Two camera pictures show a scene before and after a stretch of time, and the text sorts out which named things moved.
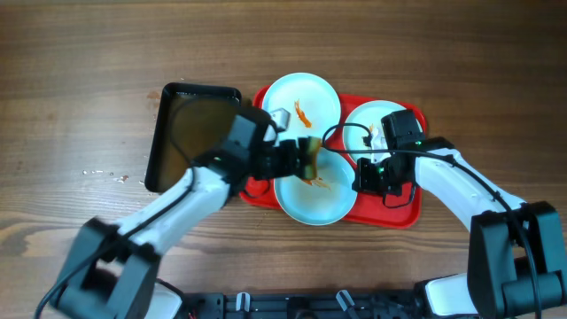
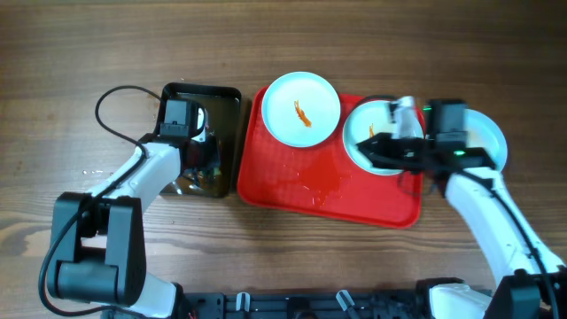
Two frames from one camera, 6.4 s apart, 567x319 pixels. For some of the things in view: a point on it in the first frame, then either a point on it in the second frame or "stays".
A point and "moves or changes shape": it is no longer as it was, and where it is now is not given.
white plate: [313, 105] stays
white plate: [363, 129] stays
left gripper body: [268, 158] to [207, 152]
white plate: [324, 198] to [482, 133]
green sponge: [310, 169] moves or changes shape
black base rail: [299, 306] stays
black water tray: [192, 122] stays
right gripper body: [379, 177] to [407, 153]
